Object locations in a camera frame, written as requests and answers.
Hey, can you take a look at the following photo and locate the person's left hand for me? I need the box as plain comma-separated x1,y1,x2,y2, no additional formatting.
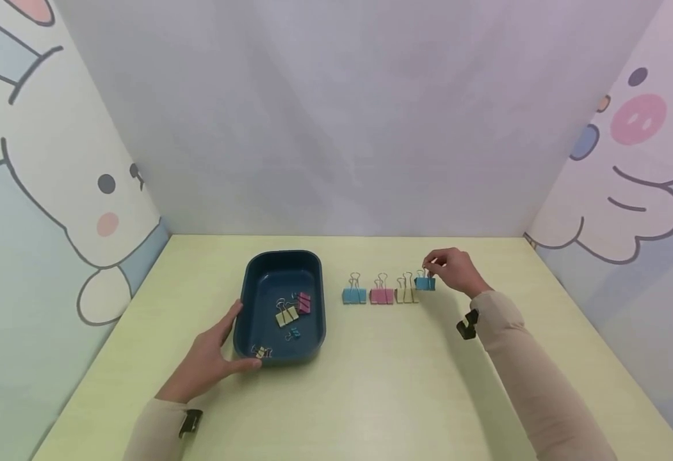
155,299,263,404

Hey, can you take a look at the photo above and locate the person's right hand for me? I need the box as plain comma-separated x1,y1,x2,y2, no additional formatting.
423,248,494,299

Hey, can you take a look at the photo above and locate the dark blue plastic tray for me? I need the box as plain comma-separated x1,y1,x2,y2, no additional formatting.
232,250,327,368

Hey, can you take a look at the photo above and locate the person's left forearm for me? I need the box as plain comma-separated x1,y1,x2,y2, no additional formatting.
122,397,199,461

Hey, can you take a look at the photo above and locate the person's right forearm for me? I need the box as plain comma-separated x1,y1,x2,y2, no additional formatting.
469,290,619,461

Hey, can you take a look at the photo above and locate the large cream binder clip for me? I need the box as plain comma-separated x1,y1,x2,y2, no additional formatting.
395,271,420,305

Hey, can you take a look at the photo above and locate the large yellow binder clip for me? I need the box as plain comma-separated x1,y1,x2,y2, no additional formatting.
275,298,301,328

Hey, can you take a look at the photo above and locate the large pink binder clip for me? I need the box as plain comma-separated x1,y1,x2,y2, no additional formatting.
369,273,395,305

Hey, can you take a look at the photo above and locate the black wrist band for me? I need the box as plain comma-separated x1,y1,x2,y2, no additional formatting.
456,309,480,341
178,409,204,440

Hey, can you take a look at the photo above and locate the large blue binder clip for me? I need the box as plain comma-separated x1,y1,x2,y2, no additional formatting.
342,272,368,305

